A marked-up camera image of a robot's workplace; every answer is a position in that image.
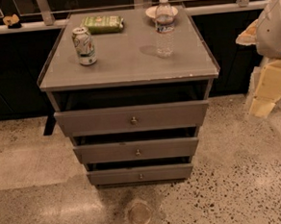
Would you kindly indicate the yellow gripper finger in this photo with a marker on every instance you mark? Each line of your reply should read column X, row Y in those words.
column 248, row 36
column 268, row 90

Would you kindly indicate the grey top drawer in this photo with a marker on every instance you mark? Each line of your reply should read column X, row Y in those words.
column 132, row 118

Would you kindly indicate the grey drawer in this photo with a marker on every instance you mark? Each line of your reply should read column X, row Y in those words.
column 141, row 174
column 132, row 118
column 136, row 150

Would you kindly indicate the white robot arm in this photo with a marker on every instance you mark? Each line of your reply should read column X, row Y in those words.
column 265, row 34

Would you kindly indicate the grey drawer cabinet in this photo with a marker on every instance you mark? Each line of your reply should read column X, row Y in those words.
column 129, row 72

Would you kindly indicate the grey middle drawer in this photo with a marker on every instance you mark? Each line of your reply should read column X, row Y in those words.
column 136, row 150

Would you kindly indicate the grey bottom drawer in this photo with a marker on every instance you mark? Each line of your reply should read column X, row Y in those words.
column 141, row 174

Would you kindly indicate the clear plastic water bottle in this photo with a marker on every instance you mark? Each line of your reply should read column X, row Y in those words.
column 164, row 29

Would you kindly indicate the white bowl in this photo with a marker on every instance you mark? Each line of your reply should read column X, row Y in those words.
column 150, row 12

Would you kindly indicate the green snack bag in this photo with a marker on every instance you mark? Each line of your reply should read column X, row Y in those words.
column 102, row 24

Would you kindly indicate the white green soda can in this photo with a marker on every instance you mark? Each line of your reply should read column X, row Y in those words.
column 84, row 47

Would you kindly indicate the small yellow black object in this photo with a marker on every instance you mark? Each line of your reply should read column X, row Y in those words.
column 12, row 21

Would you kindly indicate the metal glass railing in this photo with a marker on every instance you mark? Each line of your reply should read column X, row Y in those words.
column 35, row 15

